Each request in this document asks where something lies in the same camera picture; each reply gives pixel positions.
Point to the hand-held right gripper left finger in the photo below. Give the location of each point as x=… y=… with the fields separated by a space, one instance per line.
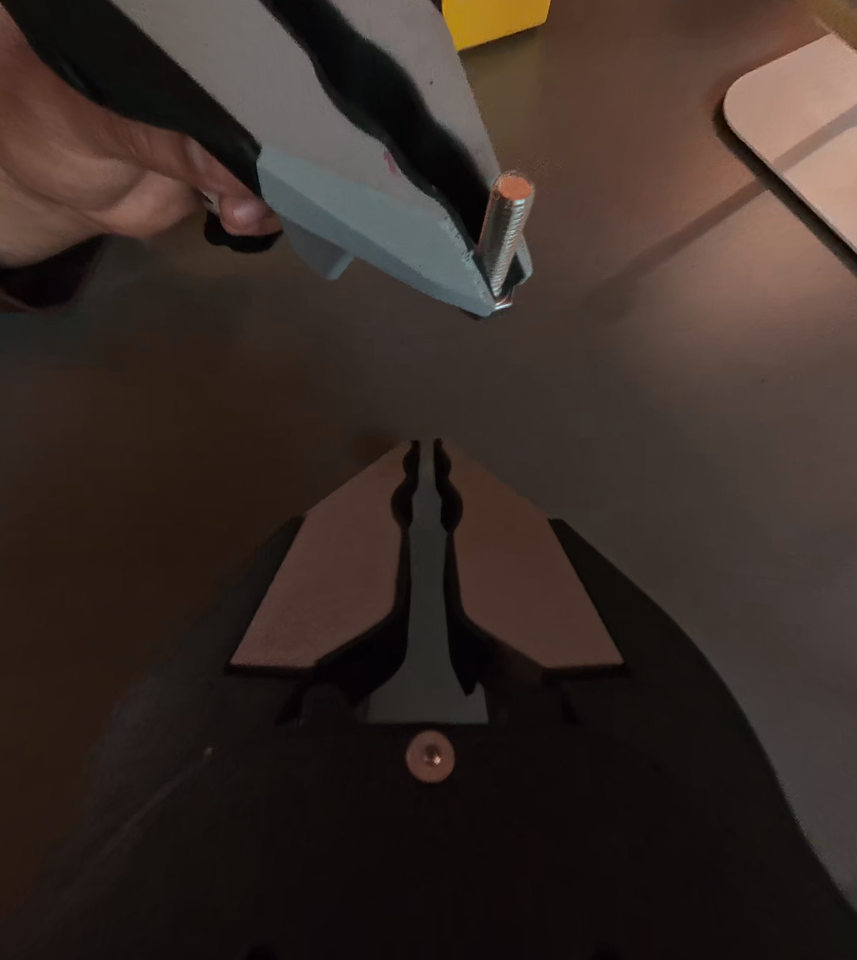
x=323 y=592

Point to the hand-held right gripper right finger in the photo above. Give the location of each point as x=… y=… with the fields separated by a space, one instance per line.
x=533 y=592

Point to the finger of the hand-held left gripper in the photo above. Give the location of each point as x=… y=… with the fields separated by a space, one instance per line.
x=301 y=142
x=443 y=82

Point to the silver threaded bolt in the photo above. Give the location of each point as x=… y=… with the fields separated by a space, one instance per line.
x=505 y=225

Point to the person's left hand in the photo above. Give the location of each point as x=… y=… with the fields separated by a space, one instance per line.
x=38 y=165

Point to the yellow plastic bin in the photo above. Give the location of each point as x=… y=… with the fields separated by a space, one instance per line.
x=496 y=19

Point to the white sign stand base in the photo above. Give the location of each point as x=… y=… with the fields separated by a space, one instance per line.
x=811 y=112

